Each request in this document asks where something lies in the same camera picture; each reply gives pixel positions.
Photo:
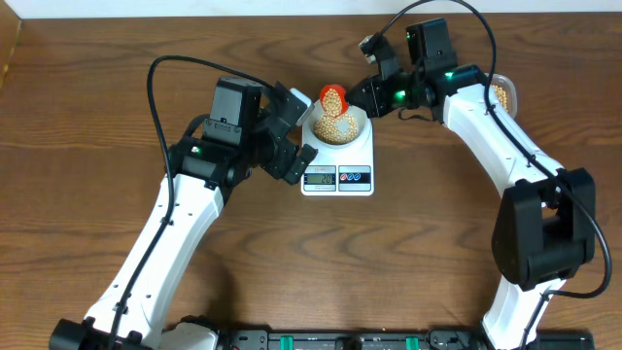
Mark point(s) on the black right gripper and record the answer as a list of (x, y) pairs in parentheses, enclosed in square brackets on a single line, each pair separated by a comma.
[(374, 106)]

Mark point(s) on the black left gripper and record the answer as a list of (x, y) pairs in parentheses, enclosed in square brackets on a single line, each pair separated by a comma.
[(284, 151)]

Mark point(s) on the orange measuring scoop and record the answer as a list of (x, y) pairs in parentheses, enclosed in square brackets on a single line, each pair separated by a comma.
[(341, 90)]

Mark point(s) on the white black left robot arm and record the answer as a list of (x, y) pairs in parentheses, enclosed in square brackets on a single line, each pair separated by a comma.
[(200, 176)]

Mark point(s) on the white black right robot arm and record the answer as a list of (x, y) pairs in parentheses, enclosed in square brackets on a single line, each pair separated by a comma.
[(543, 233)]

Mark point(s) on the white round bowl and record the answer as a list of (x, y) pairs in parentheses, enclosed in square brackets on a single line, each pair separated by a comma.
[(319, 111)]

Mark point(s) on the soybeans in orange scoop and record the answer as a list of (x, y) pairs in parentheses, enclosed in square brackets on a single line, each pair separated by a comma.
[(332, 103)]

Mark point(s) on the soybeans in white bowl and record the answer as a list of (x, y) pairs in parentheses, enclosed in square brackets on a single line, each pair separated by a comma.
[(336, 130)]

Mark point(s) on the white digital kitchen scale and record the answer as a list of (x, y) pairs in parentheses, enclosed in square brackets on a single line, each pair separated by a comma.
[(340, 170)]

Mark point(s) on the pile of soybeans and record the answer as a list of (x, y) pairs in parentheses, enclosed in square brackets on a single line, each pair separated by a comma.
[(502, 96)]

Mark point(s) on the clear plastic container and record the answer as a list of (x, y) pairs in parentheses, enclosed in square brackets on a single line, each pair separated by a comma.
[(508, 85)]

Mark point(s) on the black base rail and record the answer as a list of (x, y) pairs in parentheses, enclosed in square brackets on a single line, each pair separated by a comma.
[(369, 338)]

